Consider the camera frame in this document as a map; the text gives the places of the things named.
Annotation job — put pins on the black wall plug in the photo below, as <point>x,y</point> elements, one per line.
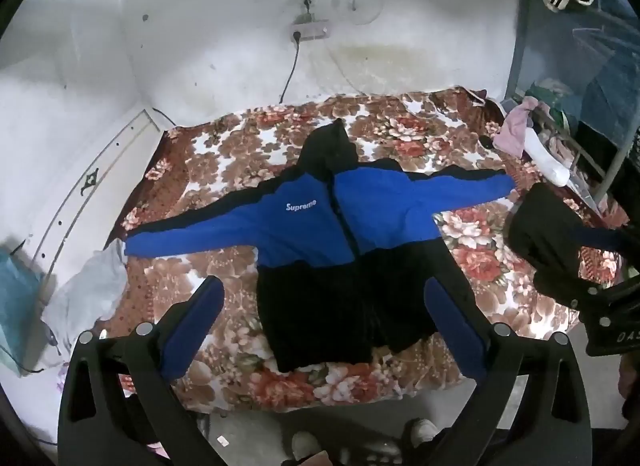
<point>306,4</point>

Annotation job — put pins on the white crumpled cloth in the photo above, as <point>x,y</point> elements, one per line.
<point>87,291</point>

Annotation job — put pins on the small paper scrap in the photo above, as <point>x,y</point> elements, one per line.
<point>222,441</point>

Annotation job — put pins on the blue cloth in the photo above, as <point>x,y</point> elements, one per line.
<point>612,65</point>

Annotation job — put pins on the floral blanket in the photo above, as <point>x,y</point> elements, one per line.
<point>225,155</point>

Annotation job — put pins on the pink cloth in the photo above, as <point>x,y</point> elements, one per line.
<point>515,128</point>

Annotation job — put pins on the white sock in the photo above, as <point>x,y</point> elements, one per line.
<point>547,158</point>

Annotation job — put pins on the white power strip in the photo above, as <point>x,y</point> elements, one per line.
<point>311,29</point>

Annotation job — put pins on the blue and black jacket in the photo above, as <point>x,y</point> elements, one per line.
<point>300,226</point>

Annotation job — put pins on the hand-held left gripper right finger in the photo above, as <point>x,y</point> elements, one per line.
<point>456,331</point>

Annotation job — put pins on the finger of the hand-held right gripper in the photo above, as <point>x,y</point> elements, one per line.
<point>555,278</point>
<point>555,211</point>

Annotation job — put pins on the teal bag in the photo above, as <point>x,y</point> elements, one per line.
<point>17,306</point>

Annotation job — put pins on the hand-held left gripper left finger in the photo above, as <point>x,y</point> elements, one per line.
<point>192,328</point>

